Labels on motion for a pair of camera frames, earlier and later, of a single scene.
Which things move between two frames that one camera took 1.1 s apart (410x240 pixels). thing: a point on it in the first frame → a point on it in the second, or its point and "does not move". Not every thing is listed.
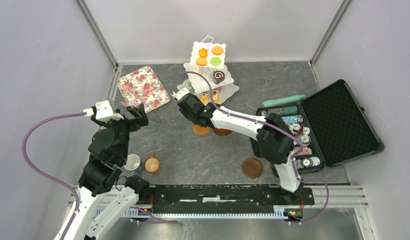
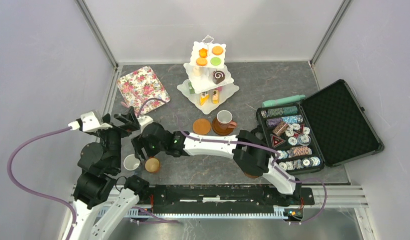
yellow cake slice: [204, 96] does not move
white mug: [133, 162] does not move
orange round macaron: [201, 61] does not move
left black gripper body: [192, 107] → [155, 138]
